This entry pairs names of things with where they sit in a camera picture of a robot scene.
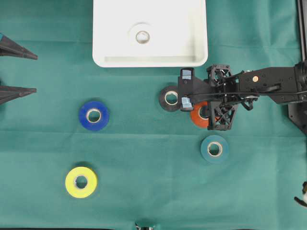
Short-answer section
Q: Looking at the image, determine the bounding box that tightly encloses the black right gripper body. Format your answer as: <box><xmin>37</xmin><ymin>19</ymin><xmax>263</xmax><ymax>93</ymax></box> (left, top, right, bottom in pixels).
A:
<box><xmin>207</xmin><ymin>64</ymin><xmax>259</xmax><ymax>131</ymax></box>

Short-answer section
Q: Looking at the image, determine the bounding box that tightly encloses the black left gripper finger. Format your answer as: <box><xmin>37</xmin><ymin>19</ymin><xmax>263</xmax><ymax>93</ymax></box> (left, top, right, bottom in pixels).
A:
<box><xmin>0</xmin><ymin>33</ymin><xmax>38</xmax><ymax>60</ymax></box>
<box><xmin>0</xmin><ymin>86</ymin><xmax>36</xmax><ymax>104</ymax></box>

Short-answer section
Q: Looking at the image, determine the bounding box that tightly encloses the orange tape roll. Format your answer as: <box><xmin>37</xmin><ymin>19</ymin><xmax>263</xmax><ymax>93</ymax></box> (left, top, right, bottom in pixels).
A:
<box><xmin>190</xmin><ymin>102</ymin><xmax>210</xmax><ymax>128</ymax></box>

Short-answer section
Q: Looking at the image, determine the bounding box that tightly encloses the white tape roll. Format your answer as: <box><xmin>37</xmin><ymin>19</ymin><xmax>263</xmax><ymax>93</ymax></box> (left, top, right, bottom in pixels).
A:
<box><xmin>128</xmin><ymin>22</ymin><xmax>153</xmax><ymax>46</ymax></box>

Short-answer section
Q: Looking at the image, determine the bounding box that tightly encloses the black tape roll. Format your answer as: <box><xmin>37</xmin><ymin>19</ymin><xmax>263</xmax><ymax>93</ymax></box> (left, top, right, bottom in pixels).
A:
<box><xmin>159</xmin><ymin>85</ymin><xmax>180</xmax><ymax>112</ymax></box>

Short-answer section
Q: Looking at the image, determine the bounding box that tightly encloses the teal green tape roll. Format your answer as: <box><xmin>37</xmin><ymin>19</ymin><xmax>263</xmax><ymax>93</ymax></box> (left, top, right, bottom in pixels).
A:
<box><xmin>201</xmin><ymin>135</ymin><xmax>229</xmax><ymax>164</ymax></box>

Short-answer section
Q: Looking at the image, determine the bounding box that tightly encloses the blue tape roll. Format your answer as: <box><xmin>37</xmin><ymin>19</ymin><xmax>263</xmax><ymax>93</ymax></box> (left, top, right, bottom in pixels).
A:
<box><xmin>78</xmin><ymin>101</ymin><xmax>109</xmax><ymax>131</ymax></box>

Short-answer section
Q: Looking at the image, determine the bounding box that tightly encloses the white plastic case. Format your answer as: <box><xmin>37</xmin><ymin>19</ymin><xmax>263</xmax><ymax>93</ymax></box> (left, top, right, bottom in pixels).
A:
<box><xmin>93</xmin><ymin>0</ymin><xmax>208</xmax><ymax>68</ymax></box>

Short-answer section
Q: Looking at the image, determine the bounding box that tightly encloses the yellow tape roll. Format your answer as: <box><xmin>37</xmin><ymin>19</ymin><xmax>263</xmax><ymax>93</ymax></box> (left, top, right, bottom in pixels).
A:
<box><xmin>65</xmin><ymin>167</ymin><xmax>98</xmax><ymax>198</ymax></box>

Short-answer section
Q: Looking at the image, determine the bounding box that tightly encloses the green table cloth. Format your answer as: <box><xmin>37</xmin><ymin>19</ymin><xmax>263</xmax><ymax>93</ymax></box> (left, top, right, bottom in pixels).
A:
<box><xmin>0</xmin><ymin>0</ymin><xmax>307</xmax><ymax>230</ymax></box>

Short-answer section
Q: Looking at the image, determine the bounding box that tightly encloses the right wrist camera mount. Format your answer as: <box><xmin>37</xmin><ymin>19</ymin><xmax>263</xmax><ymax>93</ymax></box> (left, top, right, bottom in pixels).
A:
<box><xmin>177</xmin><ymin>68</ymin><xmax>216</xmax><ymax>112</ymax></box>

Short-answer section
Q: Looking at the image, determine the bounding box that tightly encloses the black and white cable clip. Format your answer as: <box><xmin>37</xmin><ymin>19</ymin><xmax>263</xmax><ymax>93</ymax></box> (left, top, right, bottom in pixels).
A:
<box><xmin>294</xmin><ymin>181</ymin><xmax>307</xmax><ymax>208</ymax></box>

